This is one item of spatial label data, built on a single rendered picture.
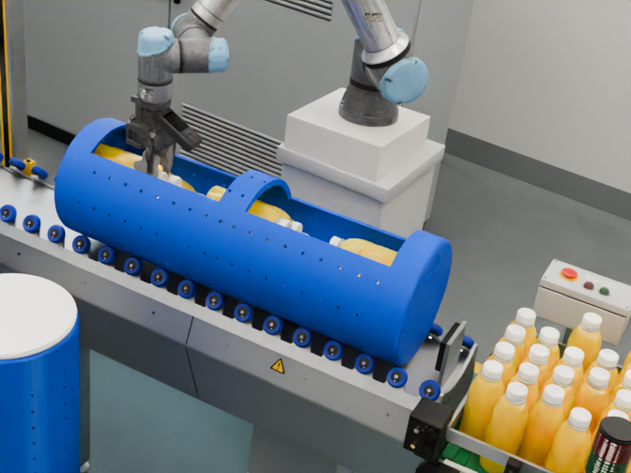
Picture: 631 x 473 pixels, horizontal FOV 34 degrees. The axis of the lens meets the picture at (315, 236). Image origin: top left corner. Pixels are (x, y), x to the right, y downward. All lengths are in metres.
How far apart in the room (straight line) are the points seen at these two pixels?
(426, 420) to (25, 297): 0.85
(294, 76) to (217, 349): 1.84
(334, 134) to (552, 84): 2.55
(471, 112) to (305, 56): 1.41
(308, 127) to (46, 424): 0.93
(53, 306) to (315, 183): 0.76
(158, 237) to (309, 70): 1.79
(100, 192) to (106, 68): 2.30
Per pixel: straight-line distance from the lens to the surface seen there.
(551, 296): 2.35
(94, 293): 2.49
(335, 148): 2.49
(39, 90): 4.95
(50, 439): 2.22
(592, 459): 1.75
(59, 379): 2.14
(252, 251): 2.15
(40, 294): 2.20
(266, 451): 3.15
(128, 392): 3.52
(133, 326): 2.45
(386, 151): 2.45
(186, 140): 2.25
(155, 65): 2.22
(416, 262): 2.06
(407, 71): 2.35
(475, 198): 4.92
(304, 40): 3.91
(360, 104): 2.52
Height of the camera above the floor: 2.32
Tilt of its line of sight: 32 degrees down
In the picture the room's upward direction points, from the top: 8 degrees clockwise
